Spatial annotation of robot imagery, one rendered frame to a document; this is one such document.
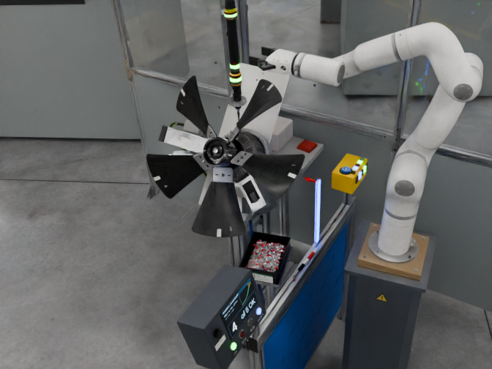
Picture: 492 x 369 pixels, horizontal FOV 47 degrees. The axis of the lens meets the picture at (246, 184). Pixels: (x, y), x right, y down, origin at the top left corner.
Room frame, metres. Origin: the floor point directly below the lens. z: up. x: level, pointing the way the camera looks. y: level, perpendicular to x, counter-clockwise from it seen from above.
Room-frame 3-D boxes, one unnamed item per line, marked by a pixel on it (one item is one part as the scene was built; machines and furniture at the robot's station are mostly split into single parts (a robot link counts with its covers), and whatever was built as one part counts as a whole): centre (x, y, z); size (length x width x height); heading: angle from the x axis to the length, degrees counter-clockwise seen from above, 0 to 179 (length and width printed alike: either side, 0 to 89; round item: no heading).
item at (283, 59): (1.78, -0.17, 1.66); 0.11 x 0.10 x 0.07; 56
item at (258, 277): (1.65, -0.06, 0.85); 0.22 x 0.17 x 0.07; 160
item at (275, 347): (1.61, -0.23, 0.45); 0.82 x 0.02 x 0.66; 146
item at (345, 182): (1.94, -0.46, 1.02); 0.16 x 0.10 x 0.11; 146
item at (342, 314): (1.97, -0.47, 0.39); 0.04 x 0.04 x 0.78; 56
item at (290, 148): (2.42, -0.21, 0.85); 0.36 x 0.24 x 0.03; 56
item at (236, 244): (2.06, 0.06, 0.46); 0.09 x 0.05 x 0.91; 56
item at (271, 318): (1.61, -0.23, 0.82); 0.90 x 0.04 x 0.08; 146
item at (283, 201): (2.42, -0.21, 0.42); 0.04 x 0.04 x 0.83; 56
